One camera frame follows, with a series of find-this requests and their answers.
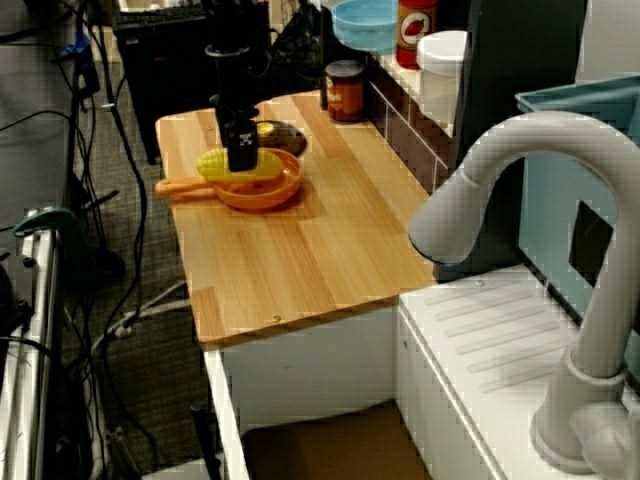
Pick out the aluminium frame rail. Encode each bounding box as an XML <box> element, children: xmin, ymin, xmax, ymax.
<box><xmin>0</xmin><ymin>227</ymin><xmax>64</xmax><ymax>480</ymax></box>

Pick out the white kitchen cabinet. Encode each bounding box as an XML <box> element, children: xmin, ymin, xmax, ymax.
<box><xmin>202</xmin><ymin>304</ymin><xmax>401</xmax><ymax>480</ymax></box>

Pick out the grey toy faucet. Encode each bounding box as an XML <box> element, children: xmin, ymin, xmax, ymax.
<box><xmin>407</xmin><ymin>110</ymin><xmax>640</xmax><ymax>475</ymax></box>

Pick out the white toy sink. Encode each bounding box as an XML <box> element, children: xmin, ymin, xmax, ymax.
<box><xmin>202</xmin><ymin>264</ymin><xmax>640</xmax><ymax>480</ymax></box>

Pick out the tall dark cabinet post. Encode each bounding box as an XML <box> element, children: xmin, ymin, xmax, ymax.
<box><xmin>447</xmin><ymin>0</ymin><xmax>589</xmax><ymax>281</ymax></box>

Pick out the orange beans can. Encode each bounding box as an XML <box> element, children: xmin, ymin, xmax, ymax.
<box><xmin>324</xmin><ymin>59</ymin><xmax>366</xmax><ymax>124</ymax></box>

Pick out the red chili sauce bottle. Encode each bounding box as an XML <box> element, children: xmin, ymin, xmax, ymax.
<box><xmin>395</xmin><ymin>0</ymin><xmax>439</xmax><ymax>71</ymax></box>

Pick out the teal plastic bin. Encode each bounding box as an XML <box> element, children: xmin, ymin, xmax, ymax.
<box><xmin>514</xmin><ymin>74</ymin><xmax>640</xmax><ymax>346</ymax></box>

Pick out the short dark shelf post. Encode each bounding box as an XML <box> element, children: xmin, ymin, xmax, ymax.
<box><xmin>318</xmin><ymin>7</ymin><xmax>334</xmax><ymax>112</ymax></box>

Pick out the white floor cable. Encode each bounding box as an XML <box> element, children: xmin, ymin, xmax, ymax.
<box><xmin>90</xmin><ymin>279</ymin><xmax>190</xmax><ymax>354</ymax></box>

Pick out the brown lid with yellow knob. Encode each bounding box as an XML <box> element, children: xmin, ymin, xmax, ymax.
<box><xmin>254</xmin><ymin>119</ymin><xmax>308</xmax><ymax>156</ymax></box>

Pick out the light blue bowl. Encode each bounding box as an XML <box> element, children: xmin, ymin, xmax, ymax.
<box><xmin>331</xmin><ymin>0</ymin><xmax>400</xmax><ymax>55</ymax></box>

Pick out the orange toy frying pan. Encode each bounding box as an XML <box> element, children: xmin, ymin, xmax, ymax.
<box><xmin>154</xmin><ymin>147</ymin><xmax>305</xmax><ymax>212</ymax></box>

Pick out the long black floor cable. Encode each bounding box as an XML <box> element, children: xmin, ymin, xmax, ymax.
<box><xmin>102</xmin><ymin>24</ymin><xmax>150</xmax><ymax>321</ymax></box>

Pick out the black box cabinet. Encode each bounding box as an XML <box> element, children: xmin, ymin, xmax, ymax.
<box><xmin>112</xmin><ymin>0</ymin><xmax>271</xmax><ymax>166</ymax></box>

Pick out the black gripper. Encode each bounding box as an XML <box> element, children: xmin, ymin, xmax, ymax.
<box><xmin>205</xmin><ymin>43</ymin><xmax>262</xmax><ymax>172</ymax></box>

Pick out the white plastic cup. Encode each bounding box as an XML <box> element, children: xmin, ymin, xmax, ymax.
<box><xmin>415</xmin><ymin>30</ymin><xmax>469</xmax><ymax>136</ymax></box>

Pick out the yellow toy corn cob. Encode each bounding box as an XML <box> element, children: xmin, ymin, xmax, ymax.
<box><xmin>196</xmin><ymin>147</ymin><xmax>282</xmax><ymax>182</ymax></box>

